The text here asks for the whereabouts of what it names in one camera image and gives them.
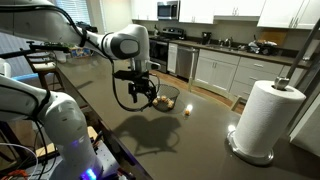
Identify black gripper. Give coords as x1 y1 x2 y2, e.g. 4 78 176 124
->
113 70 156 103

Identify black mesh dustbin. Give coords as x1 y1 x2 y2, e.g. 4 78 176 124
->
153 84 180 112

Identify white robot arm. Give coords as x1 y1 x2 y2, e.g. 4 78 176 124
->
0 0 149 180

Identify orange balls inside dustbin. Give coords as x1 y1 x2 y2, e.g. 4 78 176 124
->
153 95 174 109

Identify black stove range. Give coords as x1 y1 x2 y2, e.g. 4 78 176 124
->
149 27 185 73

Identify stainless steel dishwasher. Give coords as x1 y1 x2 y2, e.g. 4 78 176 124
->
175 45 199 78

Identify blue snack box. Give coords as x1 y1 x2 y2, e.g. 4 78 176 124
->
70 48 91 58

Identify black coffee maker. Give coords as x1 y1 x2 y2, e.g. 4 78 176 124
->
201 32 212 45

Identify stainless steel microwave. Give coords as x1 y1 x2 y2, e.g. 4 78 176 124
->
157 0 180 20

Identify kitchen sink faucet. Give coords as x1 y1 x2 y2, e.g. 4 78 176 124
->
224 37 233 47

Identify wooden bar stool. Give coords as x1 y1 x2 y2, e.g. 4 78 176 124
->
25 53 64 89

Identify white paper towel roll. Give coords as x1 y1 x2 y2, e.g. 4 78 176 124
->
234 80 306 157

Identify clutter pile on counter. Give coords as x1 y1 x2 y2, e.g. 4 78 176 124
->
247 40 277 55

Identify silver paper towel holder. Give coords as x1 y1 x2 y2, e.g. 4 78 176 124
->
227 19 320 166

